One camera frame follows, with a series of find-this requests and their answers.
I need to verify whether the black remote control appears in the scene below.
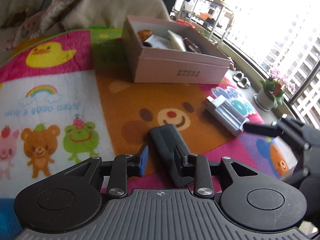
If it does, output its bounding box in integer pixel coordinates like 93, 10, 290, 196
150, 124, 194, 189

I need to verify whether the grey battery charger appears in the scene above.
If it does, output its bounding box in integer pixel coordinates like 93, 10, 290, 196
208, 99, 249, 137

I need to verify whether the cream lotion tube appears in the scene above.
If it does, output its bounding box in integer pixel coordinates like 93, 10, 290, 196
168, 30, 187, 51

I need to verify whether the white apple product box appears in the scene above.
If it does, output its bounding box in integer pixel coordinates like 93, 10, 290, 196
146, 35, 173, 49

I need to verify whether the brown toy dog figurine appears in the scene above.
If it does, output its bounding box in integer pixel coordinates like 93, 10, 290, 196
137, 29, 153, 42

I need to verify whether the white wall plug adapter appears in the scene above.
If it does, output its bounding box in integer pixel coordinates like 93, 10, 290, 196
204, 95, 226, 111

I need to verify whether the black round yellow-striped object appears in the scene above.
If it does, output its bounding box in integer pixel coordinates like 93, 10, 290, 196
143, 42, 152, 48

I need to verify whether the potted pink flower plant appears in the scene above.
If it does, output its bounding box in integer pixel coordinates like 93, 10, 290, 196
254, 66, 296, 112

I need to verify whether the grey slippers pair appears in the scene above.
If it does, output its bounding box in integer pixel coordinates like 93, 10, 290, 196
233, 71, 251, 89

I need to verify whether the colourful cartoon play mat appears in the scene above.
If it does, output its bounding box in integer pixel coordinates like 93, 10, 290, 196
1, 28, 297, 239

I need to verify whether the pink cardboard box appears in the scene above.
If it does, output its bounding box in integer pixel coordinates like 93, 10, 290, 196
121, 16, 231, 85

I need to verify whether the metal balcony shelf rack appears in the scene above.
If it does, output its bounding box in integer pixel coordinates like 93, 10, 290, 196
176, 0, 235, 48

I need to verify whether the red plastic basin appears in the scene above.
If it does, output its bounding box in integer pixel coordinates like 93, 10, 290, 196
176, 19, 195, 29

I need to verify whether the beige sofa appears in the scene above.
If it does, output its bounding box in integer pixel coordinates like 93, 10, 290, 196
0, 0, 171, 53

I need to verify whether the floral pink blanket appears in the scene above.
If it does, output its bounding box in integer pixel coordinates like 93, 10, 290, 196
3, 0, 76, 51

